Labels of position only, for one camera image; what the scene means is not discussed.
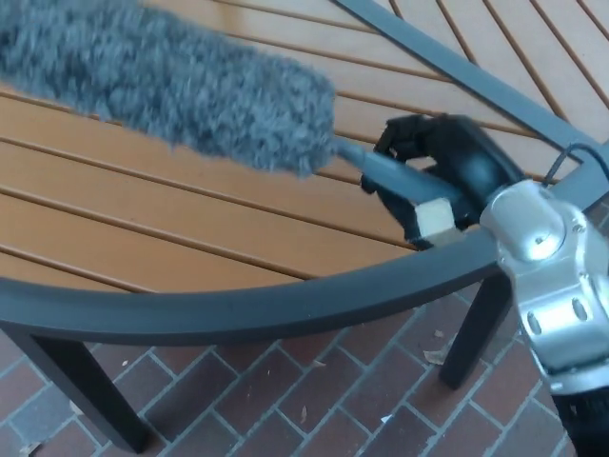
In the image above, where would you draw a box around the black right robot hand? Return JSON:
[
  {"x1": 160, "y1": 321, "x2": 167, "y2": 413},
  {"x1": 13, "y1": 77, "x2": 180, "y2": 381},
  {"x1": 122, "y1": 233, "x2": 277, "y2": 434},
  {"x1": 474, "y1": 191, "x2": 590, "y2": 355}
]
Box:
[{"x1": 360, "y1": 112, "x2": 518, "y2": 251}]

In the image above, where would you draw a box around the grey fluffy microfiber duster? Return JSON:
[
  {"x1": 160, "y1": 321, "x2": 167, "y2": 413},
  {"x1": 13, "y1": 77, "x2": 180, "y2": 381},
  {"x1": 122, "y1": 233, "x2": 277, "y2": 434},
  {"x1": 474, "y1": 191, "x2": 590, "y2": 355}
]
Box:
[{"x1": 0, "y1": 0, "x2": 465, "y2": 211}]

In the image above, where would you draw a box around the beige foam block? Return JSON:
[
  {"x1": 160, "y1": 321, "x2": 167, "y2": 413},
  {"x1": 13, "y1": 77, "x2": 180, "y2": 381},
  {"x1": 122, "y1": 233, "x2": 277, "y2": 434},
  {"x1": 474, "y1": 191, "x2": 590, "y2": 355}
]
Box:
[{"x1": 414, "y1": 198, "x2": 460, "y2": 246}]

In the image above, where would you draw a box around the wooden slat patio table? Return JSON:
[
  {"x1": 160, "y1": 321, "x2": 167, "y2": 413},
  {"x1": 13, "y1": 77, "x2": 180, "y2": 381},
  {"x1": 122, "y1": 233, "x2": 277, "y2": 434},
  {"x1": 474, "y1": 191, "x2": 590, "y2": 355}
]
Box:
[{"x1": 0, "y1": 0, "x2": 609, "y2": 348}]

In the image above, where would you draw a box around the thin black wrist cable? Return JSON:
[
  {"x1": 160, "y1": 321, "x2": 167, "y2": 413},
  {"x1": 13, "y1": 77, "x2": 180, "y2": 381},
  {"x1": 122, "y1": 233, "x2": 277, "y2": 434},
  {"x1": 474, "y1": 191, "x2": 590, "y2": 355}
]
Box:
[{"x1": 543, "y1": 142, "x2": 609, "y2": 185}]

